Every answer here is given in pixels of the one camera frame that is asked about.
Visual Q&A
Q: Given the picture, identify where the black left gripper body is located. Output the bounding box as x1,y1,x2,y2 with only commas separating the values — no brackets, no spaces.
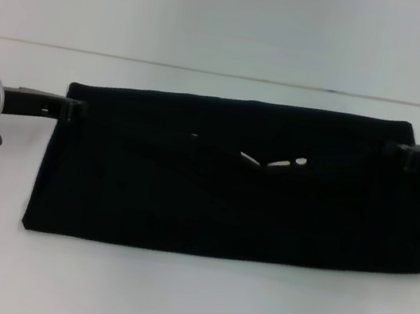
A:
0,83,69,126

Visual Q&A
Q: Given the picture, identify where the black t-shirt with FREE print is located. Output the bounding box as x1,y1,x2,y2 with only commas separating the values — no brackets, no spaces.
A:
19,60,420,298

